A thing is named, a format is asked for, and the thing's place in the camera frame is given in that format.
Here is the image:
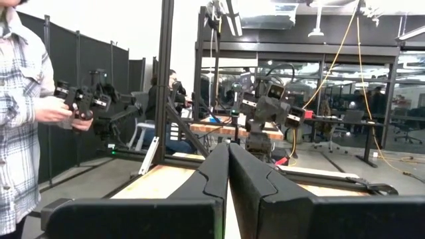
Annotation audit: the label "person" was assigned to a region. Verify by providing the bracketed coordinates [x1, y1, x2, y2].
[0, 0, 56, 239]
[132, 68, 197, 155]

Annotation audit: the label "white chair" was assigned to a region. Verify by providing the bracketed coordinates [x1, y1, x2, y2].
[127, 91, 157, 152]

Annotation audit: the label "wooden work table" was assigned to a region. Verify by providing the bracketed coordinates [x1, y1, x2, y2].
[189, 115, 285, 141]

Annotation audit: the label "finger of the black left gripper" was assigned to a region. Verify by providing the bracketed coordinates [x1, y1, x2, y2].
[238, 99, 258, 116]
[285, 106, 306, 129]

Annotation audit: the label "black aluminium frame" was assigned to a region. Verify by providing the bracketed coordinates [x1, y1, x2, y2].
[96, 0, 399, 197]

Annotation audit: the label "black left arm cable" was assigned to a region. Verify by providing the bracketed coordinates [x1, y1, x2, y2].
[264, 62, 297, 88]

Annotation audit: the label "black office desk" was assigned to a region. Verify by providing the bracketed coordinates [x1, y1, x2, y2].
[305, 116, 389, 169]

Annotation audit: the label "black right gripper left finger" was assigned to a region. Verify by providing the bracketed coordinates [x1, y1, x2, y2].
[41, 143, 230, 239]

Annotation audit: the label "black partition panel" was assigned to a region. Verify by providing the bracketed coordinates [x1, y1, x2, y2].
[16, 11, 147, 183]

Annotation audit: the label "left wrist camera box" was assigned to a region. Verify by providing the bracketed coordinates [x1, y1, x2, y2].
[264, 82, 286, 100]

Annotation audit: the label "yellow cable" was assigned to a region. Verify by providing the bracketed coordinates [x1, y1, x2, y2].
[292, 0, 361, 159]
[355, 15, 416, 175]

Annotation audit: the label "person's hand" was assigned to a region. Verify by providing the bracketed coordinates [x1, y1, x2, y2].
[70, 116, 94, 132]
[34, 96, 73, 123]

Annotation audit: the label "silver aluminium extrusion piece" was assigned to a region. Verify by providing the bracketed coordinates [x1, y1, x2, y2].
[138, 135, 161, 176]

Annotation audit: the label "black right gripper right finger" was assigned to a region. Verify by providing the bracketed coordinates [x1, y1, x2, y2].
[228, 142, 425, 239]

